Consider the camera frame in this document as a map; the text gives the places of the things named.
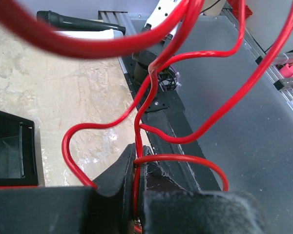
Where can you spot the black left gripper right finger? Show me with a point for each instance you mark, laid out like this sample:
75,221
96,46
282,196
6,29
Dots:
165,208

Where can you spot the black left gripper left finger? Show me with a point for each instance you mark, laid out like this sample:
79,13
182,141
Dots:
106,209

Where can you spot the red plastic bin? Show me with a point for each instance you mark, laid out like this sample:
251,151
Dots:
12,187

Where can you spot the black plastic bin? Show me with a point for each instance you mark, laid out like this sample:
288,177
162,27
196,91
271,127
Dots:
18,166

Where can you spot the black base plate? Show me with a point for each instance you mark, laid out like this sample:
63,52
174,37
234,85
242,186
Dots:
166,113

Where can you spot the aluminium frame rail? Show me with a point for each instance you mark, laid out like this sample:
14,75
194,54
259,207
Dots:
210,33

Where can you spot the black microphone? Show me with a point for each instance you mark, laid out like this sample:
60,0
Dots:
76,24

